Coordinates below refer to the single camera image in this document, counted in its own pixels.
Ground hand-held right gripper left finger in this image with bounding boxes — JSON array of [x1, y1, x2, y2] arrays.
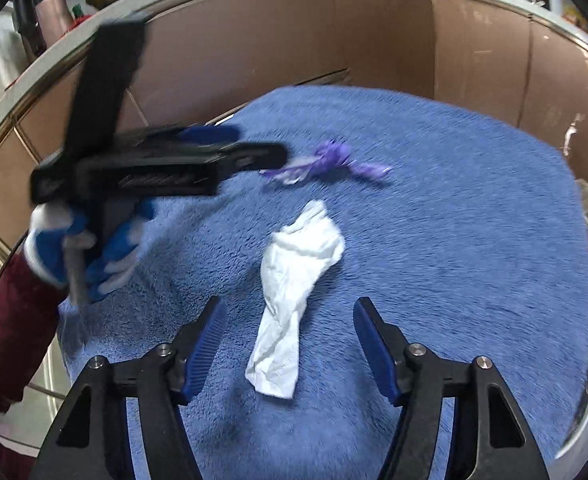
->
[[29, 295, 229, 480]]

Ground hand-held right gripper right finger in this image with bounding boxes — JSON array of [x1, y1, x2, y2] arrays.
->
[[352, 297, 551, 480]]

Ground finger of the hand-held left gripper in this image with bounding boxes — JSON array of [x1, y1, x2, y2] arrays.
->
[[213, 142, 289, 177], [174, 124, 242, 149]]

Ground purple plastic wrapper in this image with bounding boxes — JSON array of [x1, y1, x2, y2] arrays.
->
[[258, 138, 393, 185]]

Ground white tissue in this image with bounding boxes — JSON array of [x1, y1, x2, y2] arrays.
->
[[245, 199, 346, 400]]

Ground white round trash bin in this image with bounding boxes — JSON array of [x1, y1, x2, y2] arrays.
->
[[555, 345, 588, 462]]

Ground person's left forearm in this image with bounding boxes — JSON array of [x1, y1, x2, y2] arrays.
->
[[0, 251, 69, 427]]

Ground person's left hand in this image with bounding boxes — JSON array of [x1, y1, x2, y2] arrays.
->
[[24, 199, 158, 304]]

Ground copper thermos flask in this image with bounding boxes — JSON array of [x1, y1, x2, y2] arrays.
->
[[31, 0, 75, 47]]

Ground blue fleece blanket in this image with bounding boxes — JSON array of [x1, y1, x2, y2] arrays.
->
[[55, 85, 588, 480]]

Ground brown cabinet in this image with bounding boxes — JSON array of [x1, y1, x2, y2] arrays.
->
[[0, 0, 588, 291]]

